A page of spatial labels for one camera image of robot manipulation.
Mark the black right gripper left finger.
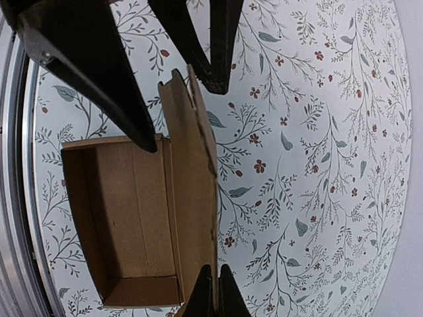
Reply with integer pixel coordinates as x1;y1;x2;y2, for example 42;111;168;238
175;265;214;317

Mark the aluminium front rail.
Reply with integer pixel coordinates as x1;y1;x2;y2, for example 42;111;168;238
1;17;65;316

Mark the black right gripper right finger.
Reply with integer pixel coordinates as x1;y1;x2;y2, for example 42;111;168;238
217;264;250;317

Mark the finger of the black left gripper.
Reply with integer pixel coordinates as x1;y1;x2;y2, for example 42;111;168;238
147;0;245;95
1;1;157;153

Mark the brown cardboard paper box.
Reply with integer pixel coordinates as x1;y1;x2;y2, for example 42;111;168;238
61;69;218;308

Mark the floral patterned table mat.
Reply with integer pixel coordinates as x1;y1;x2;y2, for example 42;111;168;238
33;1;412;316

